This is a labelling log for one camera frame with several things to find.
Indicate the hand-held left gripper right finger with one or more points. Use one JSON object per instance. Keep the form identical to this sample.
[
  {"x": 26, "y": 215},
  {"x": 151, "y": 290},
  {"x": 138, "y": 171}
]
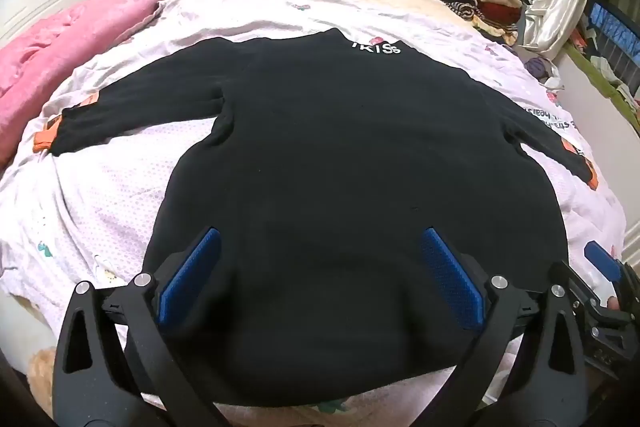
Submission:
[{"x": 452, "y": 277}]

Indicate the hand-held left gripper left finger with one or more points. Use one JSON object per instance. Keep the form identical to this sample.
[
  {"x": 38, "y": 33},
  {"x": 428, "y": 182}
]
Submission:
[{"x": 190, "y": 277}]

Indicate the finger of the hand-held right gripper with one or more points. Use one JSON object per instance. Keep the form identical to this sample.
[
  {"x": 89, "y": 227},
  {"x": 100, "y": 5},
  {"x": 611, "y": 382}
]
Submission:
[{"x": 600, "y": 257}]

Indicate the black sweater with orange cuffs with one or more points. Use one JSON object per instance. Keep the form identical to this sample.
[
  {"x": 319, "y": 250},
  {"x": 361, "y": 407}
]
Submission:
[{"x": 350, "y": 157}]

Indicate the lilac printed blanket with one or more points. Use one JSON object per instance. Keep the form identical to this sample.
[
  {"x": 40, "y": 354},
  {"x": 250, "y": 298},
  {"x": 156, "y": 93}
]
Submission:
[{"x": 100, "y": 207}]

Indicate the green cloth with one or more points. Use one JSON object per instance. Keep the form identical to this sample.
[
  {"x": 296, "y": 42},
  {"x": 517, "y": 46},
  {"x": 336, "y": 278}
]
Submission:
[{"x": 600, "y": 82}]

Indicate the beige fluffy cloth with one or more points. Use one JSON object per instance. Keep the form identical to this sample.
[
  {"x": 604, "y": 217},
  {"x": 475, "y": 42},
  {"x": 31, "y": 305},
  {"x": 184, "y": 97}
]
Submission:
[{"x": 40, "y": 377}]

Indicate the purple crumpled cloth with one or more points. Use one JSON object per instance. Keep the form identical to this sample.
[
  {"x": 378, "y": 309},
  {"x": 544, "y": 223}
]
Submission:
[{"x": 537, "y": 69}]

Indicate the blue and black crate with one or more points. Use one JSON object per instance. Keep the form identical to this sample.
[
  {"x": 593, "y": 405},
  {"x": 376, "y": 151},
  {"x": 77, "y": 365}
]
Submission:
[{"x": 610, "y": 27}]

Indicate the pink fleece blanket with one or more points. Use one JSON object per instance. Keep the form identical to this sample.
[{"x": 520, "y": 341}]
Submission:
[{"x": 75, "y": 37}]

